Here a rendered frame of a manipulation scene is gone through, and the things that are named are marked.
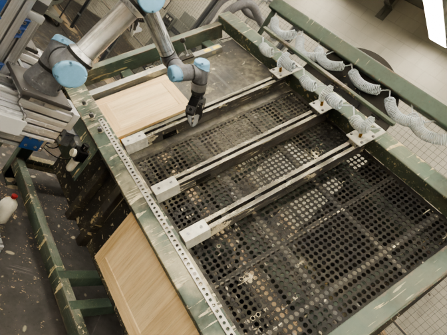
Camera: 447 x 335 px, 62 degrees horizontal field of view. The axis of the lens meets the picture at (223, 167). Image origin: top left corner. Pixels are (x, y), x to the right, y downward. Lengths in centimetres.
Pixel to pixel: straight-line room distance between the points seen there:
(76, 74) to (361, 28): 654
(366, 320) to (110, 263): 138
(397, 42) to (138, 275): 619
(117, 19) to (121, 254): 126
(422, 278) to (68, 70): 160
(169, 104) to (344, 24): 584
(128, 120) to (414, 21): 600
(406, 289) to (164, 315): 109
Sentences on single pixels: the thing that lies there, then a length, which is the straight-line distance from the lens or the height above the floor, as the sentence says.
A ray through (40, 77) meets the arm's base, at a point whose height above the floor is 109.
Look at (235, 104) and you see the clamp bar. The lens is 224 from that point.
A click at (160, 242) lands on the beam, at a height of 85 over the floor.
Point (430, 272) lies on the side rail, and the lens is 177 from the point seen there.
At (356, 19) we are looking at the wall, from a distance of 776.
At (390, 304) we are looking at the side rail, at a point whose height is 133.
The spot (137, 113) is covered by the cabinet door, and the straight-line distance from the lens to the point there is 228.
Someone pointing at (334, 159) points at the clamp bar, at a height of 158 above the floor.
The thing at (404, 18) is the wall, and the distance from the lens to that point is 753.
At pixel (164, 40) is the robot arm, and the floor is 150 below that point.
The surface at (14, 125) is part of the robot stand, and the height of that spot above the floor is 92.
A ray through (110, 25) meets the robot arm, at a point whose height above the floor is 144.
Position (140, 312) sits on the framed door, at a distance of 208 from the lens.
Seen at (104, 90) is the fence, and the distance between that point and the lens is 247.
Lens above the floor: 166
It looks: 14 degrees down
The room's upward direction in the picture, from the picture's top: 41 degrees clockwise
